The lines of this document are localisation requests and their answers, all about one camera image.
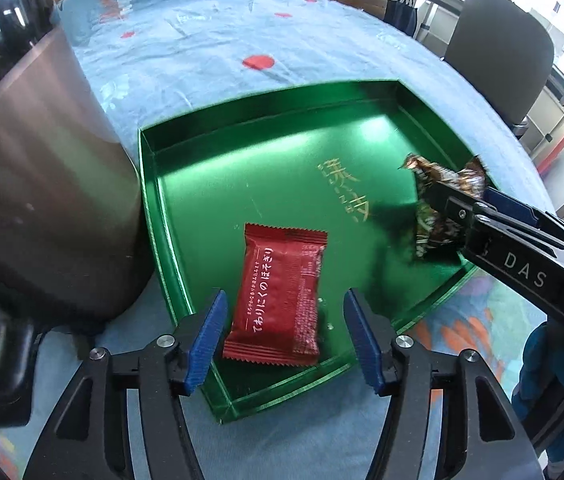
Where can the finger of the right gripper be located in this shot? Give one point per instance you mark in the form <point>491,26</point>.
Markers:
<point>455,208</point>
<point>517,207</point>

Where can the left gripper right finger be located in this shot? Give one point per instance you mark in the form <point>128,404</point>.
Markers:
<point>481,437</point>

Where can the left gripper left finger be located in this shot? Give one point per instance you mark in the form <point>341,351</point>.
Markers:
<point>87,434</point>

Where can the brown chocolate snack wrapper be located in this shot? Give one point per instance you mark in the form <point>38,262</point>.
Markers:
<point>430,241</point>

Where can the dark red snack packet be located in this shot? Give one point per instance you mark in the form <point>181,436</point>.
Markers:
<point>275,318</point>

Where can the dark office chair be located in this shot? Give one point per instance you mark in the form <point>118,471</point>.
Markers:
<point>505,53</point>

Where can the dark hanging bag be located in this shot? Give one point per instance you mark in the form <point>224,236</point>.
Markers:
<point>402,16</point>

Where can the black and bronze kettle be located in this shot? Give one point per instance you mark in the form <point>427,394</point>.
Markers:
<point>74,251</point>

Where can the blue patterned bed sheet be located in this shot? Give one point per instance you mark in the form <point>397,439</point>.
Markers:
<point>149,60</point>

